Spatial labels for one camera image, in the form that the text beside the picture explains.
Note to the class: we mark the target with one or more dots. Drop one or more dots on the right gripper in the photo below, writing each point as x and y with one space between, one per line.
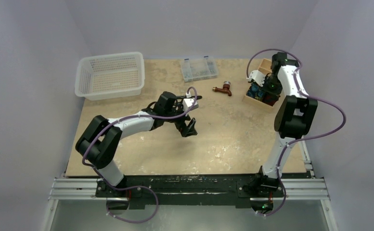
266 94

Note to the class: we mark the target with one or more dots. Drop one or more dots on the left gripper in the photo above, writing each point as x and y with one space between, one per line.
186 130

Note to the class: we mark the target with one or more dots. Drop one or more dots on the wooden compartment box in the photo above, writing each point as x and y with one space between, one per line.
265 68

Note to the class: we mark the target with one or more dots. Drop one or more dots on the white plastic basket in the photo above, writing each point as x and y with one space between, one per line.
110 76

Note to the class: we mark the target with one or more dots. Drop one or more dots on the red navy striped tie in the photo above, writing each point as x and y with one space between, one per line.
270 99

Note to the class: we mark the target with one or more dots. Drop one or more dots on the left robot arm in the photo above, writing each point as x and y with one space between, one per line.
99 142

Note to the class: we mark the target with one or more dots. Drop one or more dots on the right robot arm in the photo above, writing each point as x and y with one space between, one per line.
293 119

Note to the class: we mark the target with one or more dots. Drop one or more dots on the blue patterned rolled tie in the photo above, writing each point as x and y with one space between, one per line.
255 92

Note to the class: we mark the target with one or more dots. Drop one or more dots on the black pliers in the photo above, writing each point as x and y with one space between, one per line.
198 97

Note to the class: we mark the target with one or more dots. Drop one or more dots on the clear plastic organizer box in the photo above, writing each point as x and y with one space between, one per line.
196 69

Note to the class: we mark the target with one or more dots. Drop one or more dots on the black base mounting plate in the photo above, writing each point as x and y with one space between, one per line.
209 189

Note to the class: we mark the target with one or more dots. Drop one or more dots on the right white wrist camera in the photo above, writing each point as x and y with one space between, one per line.
256 76

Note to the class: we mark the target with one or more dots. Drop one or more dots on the aluminium frame rail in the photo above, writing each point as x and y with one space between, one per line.
294 189

